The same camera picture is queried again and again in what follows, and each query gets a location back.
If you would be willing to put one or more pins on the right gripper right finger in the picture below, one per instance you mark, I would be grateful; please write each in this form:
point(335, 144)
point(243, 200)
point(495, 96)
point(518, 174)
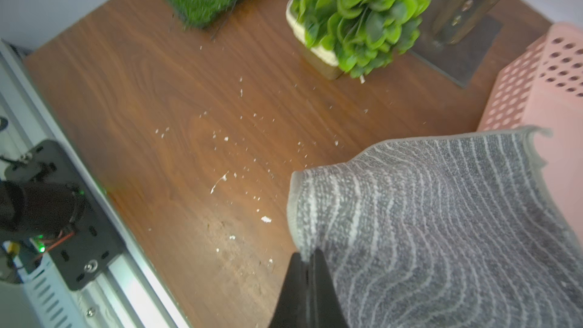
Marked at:
point(324, 306)

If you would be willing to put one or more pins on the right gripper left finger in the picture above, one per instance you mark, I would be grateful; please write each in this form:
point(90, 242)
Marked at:
point(292, 307)

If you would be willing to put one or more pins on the grey striped dishcloth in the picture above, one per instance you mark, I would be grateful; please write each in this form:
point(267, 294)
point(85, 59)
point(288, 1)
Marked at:
point(451, 231)

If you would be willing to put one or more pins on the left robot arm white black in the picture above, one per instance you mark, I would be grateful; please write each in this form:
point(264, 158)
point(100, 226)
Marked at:
point(30, 209)

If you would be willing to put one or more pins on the round green potted plant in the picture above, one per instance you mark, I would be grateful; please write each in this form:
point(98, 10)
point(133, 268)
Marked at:
point(355, 37)

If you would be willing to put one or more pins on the pink blossom artificial tree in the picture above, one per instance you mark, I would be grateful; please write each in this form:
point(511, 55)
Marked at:
point(456, 36)

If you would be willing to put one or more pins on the pink plastic basket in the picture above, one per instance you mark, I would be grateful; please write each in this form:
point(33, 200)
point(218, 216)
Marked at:
point(543, 87)

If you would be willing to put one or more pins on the aluminium front rail frame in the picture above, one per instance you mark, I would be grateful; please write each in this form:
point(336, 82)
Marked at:
point(128, 293)

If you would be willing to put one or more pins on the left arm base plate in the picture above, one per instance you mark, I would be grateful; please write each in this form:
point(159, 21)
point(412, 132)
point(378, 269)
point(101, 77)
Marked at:
point(84, 249)

